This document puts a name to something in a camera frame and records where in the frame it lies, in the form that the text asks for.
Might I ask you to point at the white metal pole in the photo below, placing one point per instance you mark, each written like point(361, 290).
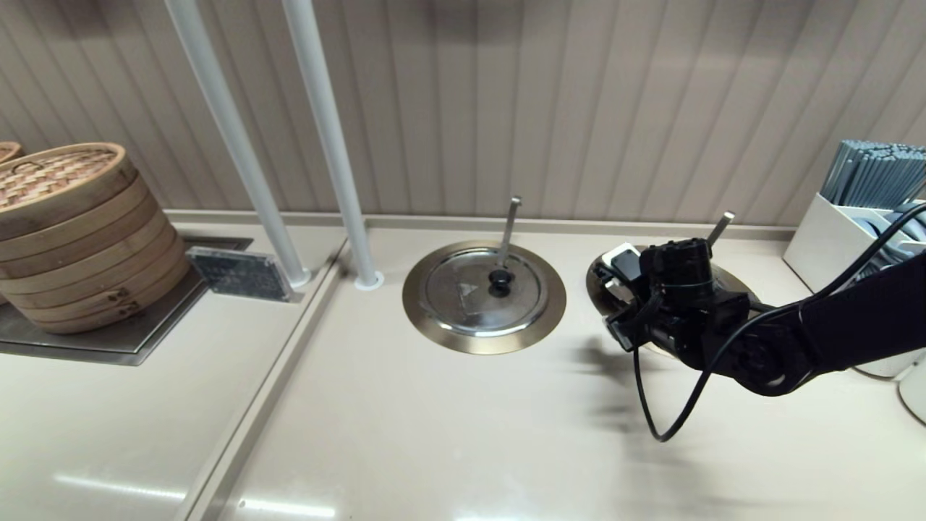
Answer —
point(329, 130)
point(231, 130)

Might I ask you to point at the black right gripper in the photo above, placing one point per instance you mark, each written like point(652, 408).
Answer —
point(676, 278)

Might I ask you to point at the white utensil holder box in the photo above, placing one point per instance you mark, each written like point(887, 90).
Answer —
point(817, 246)

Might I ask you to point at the white cylindrical cup stack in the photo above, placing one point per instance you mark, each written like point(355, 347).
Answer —
point(890, 367)

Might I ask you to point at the grey-blue chopsticks bundle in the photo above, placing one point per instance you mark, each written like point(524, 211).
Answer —
point(875, 174)

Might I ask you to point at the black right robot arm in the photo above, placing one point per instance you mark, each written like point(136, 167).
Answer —
point(854, 325)

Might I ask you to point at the steel steamer tray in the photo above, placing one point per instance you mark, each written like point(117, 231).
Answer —
point(145, 347)

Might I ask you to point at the dark acrylic label sign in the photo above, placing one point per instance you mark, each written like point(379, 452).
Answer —
point(239, 275)

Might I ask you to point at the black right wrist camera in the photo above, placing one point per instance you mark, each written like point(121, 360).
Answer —
point(622, 334)

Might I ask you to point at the bamboo steamer stack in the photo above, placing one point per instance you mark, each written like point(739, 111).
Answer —
point(72, 239)
point(9, 152)

